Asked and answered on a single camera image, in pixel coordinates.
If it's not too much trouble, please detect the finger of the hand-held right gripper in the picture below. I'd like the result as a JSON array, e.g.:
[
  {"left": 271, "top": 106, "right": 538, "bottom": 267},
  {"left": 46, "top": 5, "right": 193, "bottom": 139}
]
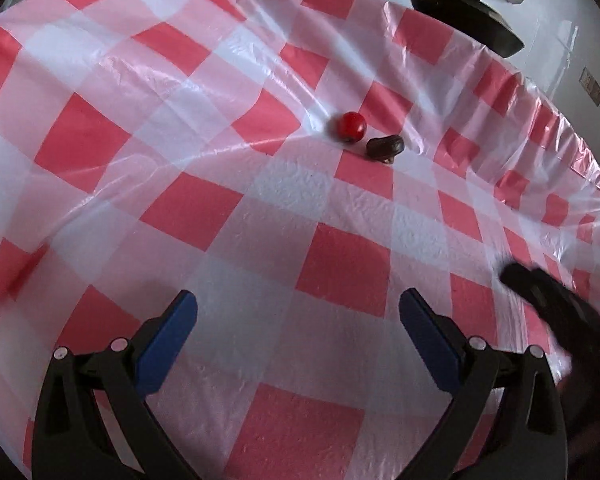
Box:
[{"left": 499, "top": 261, "right": 568, "bottom": 313}]

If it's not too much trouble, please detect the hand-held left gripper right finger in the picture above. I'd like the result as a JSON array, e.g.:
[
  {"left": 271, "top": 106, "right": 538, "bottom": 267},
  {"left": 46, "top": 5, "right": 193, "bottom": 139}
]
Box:
[{"left": 395, "top": 287, "right": 568, "bottom": 480}]

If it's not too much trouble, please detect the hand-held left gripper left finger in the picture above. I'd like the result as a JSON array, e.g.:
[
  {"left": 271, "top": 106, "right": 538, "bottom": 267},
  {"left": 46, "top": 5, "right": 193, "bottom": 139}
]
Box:
[{"left": 31, "top": 290, "right": 202, "bottom": 480}]

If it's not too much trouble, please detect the dark wrinkled fruit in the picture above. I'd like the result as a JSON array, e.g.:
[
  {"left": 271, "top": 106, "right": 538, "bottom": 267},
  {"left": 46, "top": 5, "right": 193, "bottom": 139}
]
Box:
[{"left": 365, "top": 135, "right": 405, "bottom": 165}]

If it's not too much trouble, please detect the red cherry tomato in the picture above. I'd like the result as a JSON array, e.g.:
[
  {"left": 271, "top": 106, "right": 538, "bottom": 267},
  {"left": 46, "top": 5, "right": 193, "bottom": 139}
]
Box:
[{"left": 337, "top": 111, "right": 368, "bottom": 143}]

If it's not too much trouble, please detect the red white checkered tablecloth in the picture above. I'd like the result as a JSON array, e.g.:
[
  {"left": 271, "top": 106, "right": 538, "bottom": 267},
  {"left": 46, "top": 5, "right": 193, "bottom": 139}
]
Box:
[{"left": 0, "top": 0, "right": 600, "bottom": 480}]

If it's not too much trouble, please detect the black pan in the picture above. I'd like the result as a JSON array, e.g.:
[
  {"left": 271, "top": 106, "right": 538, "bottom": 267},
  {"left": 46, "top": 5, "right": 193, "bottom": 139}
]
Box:
[{"left": 387, "top": 0, "right": 525, "bottom": 58}]

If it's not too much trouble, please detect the brass wall socket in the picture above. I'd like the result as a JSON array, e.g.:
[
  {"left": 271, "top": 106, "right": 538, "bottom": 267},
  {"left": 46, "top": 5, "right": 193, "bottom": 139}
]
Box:
[{"left": 580, "top": 66, "right": 600, "bottom": 107}]

